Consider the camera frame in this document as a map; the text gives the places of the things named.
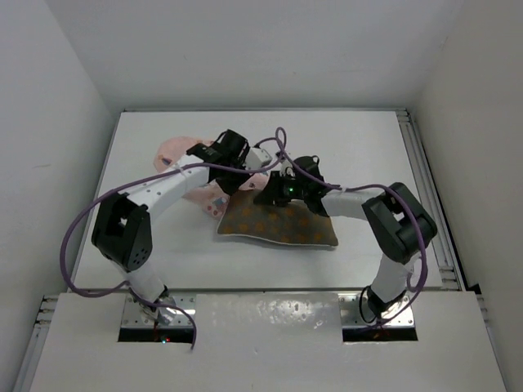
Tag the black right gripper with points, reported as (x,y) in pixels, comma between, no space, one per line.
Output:
(271,192)

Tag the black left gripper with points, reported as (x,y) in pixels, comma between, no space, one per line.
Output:
(232,189)

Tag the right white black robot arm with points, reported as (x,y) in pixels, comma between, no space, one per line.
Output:
(400,224)

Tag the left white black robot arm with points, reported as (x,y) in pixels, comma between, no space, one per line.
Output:
(123,227)

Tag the white front cover board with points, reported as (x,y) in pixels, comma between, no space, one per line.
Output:
(248,342)

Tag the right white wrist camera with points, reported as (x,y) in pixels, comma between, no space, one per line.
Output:
(286,169)

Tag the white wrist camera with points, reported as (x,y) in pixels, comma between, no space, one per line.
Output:
(257,158)
(286,169)

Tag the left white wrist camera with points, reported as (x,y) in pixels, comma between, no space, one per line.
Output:
(257,158)

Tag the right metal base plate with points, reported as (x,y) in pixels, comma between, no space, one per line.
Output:
(398,316)

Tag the metal base plate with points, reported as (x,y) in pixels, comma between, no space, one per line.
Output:
(398,316)
(174,316)

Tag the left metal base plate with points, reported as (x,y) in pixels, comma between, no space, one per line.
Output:
(174,316)

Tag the left aluminium frame rail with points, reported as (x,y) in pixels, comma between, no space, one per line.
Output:
(36,343)

